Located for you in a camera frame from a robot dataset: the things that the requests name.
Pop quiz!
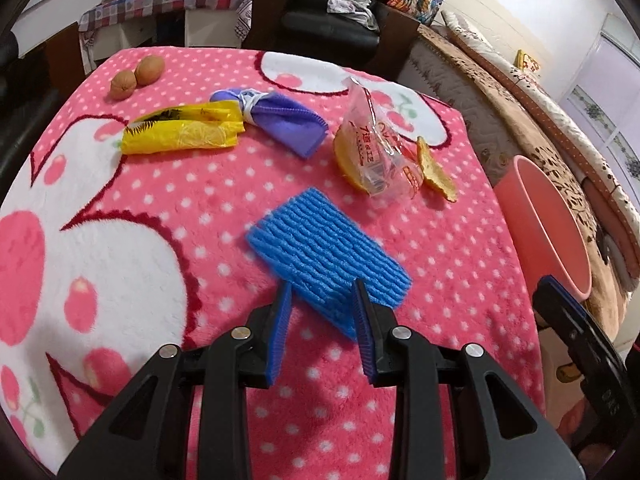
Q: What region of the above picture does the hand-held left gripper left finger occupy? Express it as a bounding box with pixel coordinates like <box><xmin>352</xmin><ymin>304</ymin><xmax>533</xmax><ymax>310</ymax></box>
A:
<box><xmin>57</xmin><ymin>281</ymin><xmax>294</xmax><ymax>480</ymax></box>

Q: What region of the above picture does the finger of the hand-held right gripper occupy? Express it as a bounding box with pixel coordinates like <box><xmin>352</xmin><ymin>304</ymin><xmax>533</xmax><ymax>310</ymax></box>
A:
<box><xmin>531</xmin><ymin>275</ymin><xmax>619</xmax><ymax>377</ymax></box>

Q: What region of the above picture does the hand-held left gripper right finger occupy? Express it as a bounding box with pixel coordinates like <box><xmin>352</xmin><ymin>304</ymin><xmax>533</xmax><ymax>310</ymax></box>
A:
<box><xmin>352</xmin><ymin>280</ymin><xmax>586</xmax><ymax>480</ymax></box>

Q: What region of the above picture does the pink plastic bin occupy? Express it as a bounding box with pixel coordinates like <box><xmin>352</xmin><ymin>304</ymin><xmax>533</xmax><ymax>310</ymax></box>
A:
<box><xmin>492</xmin><ymin>155</ymin><xmax>593</xmax><ymax>301</ymax></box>

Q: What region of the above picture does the blue foam net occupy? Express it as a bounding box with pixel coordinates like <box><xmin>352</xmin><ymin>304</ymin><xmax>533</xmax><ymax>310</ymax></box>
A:
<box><xmin>245</xmin><ymin>187</ymin><xmax>413</xmax><ymax>343</ymax></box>

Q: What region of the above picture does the thin orange peel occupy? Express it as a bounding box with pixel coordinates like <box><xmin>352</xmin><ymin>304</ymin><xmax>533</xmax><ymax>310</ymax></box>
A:
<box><xmin>416</xmin><ymin>136</ymin><xmax>458</xmax><ymax>203</ymax></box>

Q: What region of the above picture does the large orange peel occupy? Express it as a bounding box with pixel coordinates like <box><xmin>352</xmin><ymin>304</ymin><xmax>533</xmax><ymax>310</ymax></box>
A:
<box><xmin>334</xmin><ymin>125</ymin><xmax>381</xmax><ymax>193</ymax></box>

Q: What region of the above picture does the clear red-print snack bag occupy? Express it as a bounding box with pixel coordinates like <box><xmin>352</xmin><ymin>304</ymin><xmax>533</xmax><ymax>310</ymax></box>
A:
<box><xmin>341</xmin><ymin>77</ymin><xmax>423</xmax><ymax>203</ymax></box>

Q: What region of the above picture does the purple foam net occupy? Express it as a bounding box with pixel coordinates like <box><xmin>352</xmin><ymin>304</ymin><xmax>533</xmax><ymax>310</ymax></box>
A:
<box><xmin>210</xmin><ymin>87</ymin><xmax>328</xmax><ymax>160</ymax></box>

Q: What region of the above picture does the yellow plastic wrapper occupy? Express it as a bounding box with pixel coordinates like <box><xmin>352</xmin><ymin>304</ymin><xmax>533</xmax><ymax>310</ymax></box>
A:
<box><xmin>121</xmin><ymin>101</ymin><xmax>246</xmax><ymax>156</ymax></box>

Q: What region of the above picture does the brown leaf-pattern bed blanket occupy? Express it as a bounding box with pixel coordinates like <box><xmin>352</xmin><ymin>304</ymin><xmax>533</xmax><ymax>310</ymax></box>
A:
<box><xmin>417</xmin><ymin>25</ymin><xmax>640</xmax><ymax>341</ymax></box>

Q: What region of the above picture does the pink polka-dot blanket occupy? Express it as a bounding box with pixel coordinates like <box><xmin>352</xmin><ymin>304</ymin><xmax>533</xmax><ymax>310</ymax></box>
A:
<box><xmin>0</xmin><ymin>46</ymin><xmax>546</xmax><ymax>480</ymax></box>

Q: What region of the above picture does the white wardrobe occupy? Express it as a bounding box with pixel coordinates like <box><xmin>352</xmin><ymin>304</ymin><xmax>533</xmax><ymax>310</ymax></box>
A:
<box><xmin>560</xmin><ymin>12</ymin><xmax>640</xmax><ymax>191</ymax></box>

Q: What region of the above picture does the white bed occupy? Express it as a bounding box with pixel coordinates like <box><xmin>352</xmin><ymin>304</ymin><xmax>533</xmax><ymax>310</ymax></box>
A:
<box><xmin>397</xmin><ymin>10</ymin><xmax>640</xmax><ymax>361</ymax></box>

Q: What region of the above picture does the yellow pillow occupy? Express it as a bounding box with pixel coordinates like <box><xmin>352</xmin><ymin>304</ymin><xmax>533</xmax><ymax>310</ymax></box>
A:
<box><xmin>515</xmin><ymin>49</ymin><xmax>542</xmax><ymax>73</ymax></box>

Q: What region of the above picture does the floral quilt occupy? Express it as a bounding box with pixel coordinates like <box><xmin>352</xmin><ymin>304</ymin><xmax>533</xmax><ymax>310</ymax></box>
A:
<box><xmin>442</xmin><ymin>10</ymin><xmax>640</xmax><ymax>221</ymax></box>

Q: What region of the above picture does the brown round fruit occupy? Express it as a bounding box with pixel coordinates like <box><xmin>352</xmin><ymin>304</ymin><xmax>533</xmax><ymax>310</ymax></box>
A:
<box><xmin>135</xmin><ymin>55</ymin><xmax>166</xmax><ymax>86</ymax></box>
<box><xmin>110</xmin><ymin>70</ymin><xmax>137</xmax><ymax>100</ymax></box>

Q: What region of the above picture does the black armchair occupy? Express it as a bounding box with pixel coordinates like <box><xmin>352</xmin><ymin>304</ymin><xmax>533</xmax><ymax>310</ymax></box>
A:
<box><xmin>250</xmin><ymin>0</ymin><xmax>421</xmax><ymax>68</ymax></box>
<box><xmin>0</xmin><ymin>30</ymin><xmax>63</xmax><ymax>191</ymax></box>

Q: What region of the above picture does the white side table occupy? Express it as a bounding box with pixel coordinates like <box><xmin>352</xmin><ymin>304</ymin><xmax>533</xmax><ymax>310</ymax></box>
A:
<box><xmin>97</xmin><ymin>7</ymin><xmax>241</xmax><ymax>56</ymax></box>

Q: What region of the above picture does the striped cloth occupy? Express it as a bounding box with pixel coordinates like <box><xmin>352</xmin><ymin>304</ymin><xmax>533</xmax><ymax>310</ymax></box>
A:
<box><xmin>234</xmin><ymin>0</ymin><xmax>253</xmax><ymax>41</ymax></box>

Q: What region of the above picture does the white grey garment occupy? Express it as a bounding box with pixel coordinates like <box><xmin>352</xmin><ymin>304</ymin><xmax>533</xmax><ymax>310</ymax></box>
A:
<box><xmin>327</xmin><ymin>0</ymin><xmax>381</xmax><ymax>31</ymax></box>

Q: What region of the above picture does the checkered tablecloth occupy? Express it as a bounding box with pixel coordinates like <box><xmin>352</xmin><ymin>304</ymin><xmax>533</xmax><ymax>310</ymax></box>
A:
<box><xmin>77</xmin><ymin>0</ymin><xmax>253</xmax><ymax>33</ymax></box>

